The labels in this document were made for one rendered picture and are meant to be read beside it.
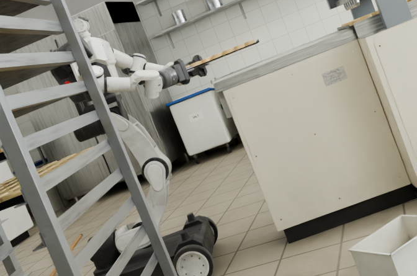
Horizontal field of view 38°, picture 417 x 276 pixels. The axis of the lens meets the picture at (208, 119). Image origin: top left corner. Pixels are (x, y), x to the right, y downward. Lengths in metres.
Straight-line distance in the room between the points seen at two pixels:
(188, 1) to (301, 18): 1.36
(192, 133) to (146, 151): 3.62
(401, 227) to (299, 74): 0.91
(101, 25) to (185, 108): 1.29
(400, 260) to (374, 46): 1.02
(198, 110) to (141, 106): 0.64
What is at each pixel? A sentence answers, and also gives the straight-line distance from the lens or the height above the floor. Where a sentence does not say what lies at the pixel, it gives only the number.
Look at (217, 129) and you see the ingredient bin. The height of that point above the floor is 0.30.
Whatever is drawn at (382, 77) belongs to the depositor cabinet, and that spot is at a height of 0.64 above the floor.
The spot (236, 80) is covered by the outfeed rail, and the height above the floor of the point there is 0.86.
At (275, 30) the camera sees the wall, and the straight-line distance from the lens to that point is 7.07.
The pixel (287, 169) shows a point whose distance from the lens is 2.99.
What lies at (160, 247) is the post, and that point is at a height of 0.53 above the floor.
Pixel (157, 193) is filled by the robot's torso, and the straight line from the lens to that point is 3.14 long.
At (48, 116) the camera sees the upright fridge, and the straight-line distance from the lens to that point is 7.14.
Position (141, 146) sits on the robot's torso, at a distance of 3.14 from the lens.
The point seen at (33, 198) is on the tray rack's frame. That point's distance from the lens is 1.19.
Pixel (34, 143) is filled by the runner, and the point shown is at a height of 0.96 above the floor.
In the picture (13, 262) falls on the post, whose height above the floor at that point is 0.64.
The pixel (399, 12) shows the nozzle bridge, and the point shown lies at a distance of 2.82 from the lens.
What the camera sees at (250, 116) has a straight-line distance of 2.95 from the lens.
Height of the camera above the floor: 0.97
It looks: 5 degrees down
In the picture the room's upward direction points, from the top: 22 degrees counter-clockwise
